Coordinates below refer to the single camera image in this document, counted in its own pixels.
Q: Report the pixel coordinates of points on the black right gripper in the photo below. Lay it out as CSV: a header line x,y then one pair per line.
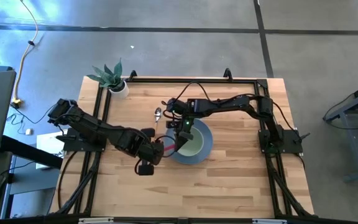
x,y
182,112

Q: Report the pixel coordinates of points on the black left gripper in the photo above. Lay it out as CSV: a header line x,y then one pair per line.
x,y
152,152

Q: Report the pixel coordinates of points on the pale green bowl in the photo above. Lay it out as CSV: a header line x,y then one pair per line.
x,y
194,146

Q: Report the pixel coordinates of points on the blue round plate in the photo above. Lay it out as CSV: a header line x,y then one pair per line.
x,y
205,146

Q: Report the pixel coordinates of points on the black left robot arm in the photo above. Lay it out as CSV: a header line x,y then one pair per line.
x,y
89,126

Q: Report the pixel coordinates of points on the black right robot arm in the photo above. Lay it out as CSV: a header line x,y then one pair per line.
x,y
228,104

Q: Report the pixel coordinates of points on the white plant pot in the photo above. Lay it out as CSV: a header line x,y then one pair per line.
x,y
121,92

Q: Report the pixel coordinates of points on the green potted plant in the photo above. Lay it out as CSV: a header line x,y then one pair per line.
x,y
110,77

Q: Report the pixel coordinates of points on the white paper sheet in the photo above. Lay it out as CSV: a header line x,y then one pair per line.
x,y
47,143

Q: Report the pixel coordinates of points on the black desk bar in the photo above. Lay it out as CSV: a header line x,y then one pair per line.
x,y
26,151

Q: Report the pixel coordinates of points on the small white power adapter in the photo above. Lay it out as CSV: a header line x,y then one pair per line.
x,y
28,131

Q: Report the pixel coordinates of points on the grey desk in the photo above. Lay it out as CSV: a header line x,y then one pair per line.
x,y
30,180

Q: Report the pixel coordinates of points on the black aluminium table frame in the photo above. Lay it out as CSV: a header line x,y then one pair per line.
x,y
197,80

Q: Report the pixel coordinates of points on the white bracket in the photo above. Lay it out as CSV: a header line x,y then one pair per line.
x,y
269,221
95,220

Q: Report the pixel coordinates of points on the grey metal table frame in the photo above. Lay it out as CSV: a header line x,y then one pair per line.
x,y
353,102

